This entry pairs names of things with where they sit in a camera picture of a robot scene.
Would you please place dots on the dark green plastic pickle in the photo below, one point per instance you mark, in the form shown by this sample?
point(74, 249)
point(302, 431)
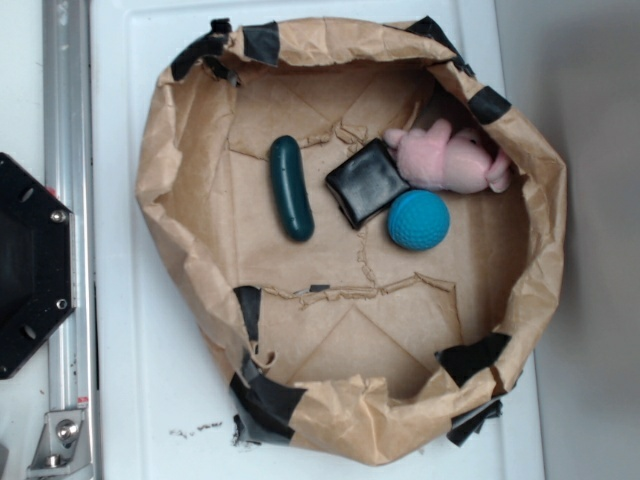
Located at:
point(289, 189)

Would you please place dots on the brown paper bag tray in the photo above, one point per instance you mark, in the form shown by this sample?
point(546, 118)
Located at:
point(347, 343)

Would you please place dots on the black square rubber block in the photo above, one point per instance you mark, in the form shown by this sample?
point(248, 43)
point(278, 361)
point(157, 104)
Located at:
point(366, 183)

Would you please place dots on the blue dimpled ball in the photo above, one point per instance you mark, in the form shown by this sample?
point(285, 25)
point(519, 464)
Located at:
point(418, 220)

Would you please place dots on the pink plush bunny toy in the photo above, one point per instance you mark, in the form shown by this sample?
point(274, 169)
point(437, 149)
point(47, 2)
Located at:
point(439, 159)

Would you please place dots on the white tray board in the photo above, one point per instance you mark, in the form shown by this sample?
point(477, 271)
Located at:
point(166, 411)

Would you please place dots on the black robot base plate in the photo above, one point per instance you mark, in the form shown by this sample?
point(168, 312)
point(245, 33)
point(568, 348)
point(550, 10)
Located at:
point(37, 292)

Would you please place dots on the metal corner bracket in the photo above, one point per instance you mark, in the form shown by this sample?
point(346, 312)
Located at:
point(63, 448)

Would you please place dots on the aluminium extrusion rail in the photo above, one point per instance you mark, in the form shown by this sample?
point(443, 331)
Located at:
point(72, 351)

